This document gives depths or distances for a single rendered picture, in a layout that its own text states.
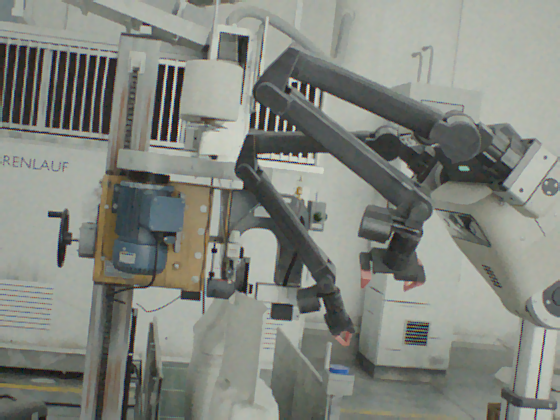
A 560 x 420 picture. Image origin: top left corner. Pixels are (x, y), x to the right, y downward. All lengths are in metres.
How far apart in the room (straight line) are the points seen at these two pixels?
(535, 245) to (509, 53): 5.37
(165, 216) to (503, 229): 0.90
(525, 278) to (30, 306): 3.85
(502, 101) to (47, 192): 3.71
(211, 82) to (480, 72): 4.92
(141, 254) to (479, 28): 5.15
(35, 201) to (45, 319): 0.71
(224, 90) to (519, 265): 0.94
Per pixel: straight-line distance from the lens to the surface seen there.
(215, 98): 2.36
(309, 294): 2.45
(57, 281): 5.35
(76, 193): 5.29
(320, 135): 1.71
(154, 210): 2.28
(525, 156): 1.73
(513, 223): 1.90
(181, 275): 2.58
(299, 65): 1.68
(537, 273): 1.99
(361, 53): 5.79
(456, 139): 1.69
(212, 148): 4.79
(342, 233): 6.78
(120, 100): 2.61
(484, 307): 7.22
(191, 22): 4.98
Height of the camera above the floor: 1.40
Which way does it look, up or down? 3 degrees down
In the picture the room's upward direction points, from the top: 7 degrees clockwise
